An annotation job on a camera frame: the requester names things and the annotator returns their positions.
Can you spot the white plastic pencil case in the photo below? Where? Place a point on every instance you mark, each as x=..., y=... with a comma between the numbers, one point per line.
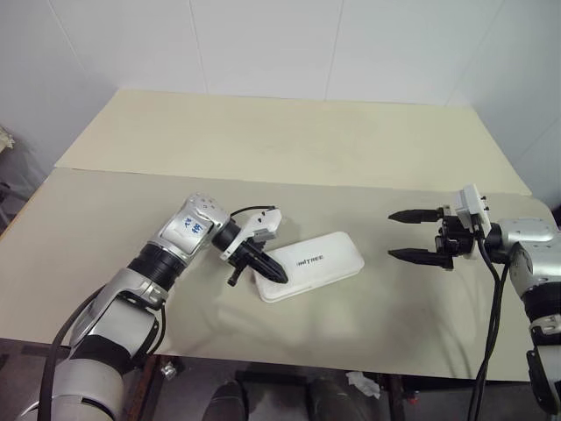
x=324, y=259

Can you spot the small metal fitting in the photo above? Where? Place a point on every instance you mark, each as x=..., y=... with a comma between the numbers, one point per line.
x=168, y=369

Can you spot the dark metal table leg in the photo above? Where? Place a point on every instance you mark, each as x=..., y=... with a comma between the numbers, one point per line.
x=144, y=390
x=394, y=397

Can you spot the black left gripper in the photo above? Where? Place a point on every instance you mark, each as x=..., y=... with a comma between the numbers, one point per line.
x=243, y=259

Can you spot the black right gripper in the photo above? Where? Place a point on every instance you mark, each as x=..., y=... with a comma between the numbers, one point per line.
x=453, y=239

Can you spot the dark rounded shape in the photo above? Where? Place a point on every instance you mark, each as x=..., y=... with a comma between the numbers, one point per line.
x=232, y=401

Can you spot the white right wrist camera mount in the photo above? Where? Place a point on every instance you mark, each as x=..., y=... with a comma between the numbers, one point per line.
x=469, y=206

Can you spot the crumpled beige cloth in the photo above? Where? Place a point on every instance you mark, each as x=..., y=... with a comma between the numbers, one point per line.
x=6, y=138

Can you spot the grey-beige cardboard sheet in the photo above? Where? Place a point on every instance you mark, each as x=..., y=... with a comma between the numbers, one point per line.
x=307, y=329

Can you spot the crumpled white paper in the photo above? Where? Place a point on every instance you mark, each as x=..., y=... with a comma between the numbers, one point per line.
x=363, y=385

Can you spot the cream cardboard sheet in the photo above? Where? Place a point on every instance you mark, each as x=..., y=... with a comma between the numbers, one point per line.
x=285, y=136

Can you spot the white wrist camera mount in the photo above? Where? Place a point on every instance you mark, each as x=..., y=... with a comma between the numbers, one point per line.
x=469, y=206
x=265, y=219

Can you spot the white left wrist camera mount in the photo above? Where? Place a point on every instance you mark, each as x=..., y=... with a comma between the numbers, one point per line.
x=265, y=219

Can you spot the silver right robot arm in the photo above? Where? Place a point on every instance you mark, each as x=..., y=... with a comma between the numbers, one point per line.
x=526, y=232

